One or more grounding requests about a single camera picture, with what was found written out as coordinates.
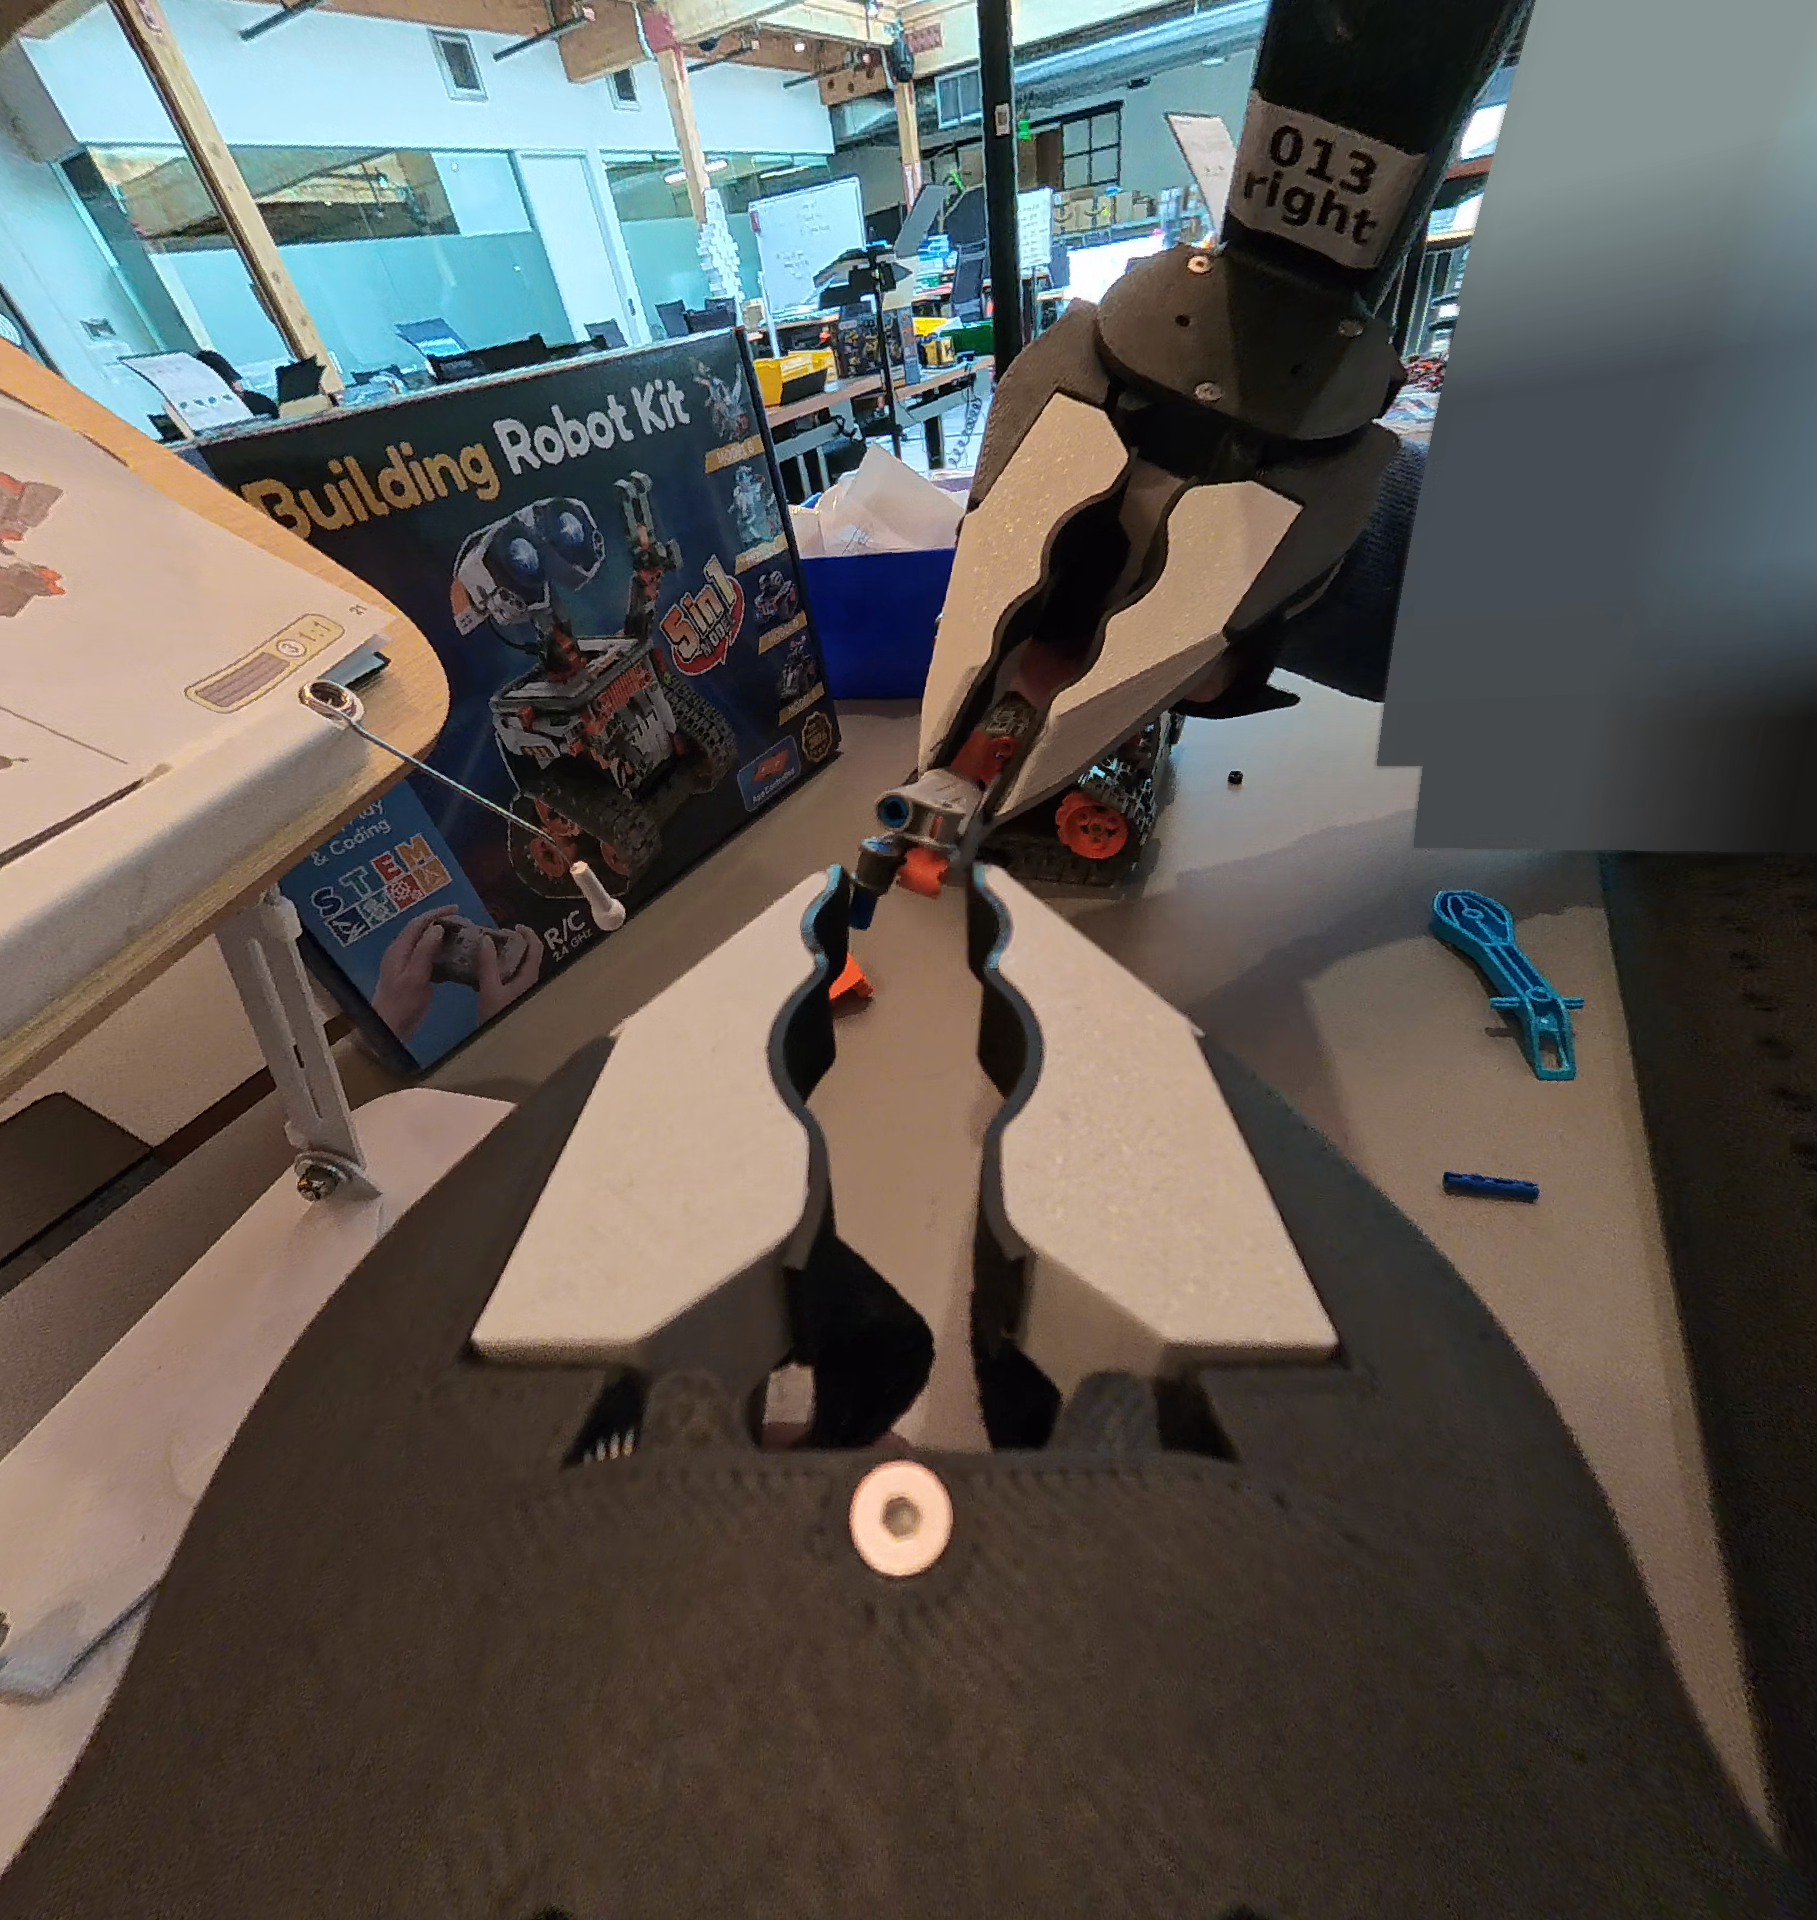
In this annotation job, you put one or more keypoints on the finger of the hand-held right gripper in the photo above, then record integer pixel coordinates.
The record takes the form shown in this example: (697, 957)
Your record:
(1193, 584)
(998, 557)

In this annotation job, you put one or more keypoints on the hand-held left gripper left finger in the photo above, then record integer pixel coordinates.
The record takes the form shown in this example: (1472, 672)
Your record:
(652, 1172)

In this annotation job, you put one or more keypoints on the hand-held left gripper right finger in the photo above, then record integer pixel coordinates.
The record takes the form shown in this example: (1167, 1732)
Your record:
(1163, 1200)

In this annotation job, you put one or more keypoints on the grey cylinder assembly orange connector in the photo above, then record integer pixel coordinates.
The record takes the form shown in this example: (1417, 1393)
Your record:
(938, 804)

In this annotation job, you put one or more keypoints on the white paper sheets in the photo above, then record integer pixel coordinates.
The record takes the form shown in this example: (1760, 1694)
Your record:
(878, 503)

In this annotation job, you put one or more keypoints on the blue storage bin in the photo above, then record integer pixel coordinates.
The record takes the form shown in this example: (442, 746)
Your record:
(878, 625)

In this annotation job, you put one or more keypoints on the toy tracked robot orange wheels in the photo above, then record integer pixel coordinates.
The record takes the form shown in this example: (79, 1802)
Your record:
(1097, 826)

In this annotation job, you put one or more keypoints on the orange wedge panel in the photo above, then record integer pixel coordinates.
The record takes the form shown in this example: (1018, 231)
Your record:
(852, 987)

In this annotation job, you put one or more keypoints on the yellow bin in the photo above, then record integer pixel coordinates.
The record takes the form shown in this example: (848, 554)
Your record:
(791, 376)

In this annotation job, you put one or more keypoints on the black pole ribbed disc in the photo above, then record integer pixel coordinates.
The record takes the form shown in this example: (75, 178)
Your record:
(998, 182)

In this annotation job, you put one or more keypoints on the blue holed rod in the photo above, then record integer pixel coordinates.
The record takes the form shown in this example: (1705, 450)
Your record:
(1490, 1188)

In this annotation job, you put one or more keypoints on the whiteboard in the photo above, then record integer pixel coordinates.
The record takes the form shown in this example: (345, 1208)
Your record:
(807, 242)

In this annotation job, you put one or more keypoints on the turquoise plastic tool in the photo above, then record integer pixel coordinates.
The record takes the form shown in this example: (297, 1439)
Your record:
(1517, 975)

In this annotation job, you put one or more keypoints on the dark blue robot kit box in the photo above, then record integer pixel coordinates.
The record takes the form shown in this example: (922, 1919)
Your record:
(548, 674)

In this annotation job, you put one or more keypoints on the dark textured mat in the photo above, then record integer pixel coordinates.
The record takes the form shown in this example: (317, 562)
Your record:
(1762, 1350)

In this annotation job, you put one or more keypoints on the wooden support post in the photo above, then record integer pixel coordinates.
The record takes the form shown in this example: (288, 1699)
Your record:
(225, 198)

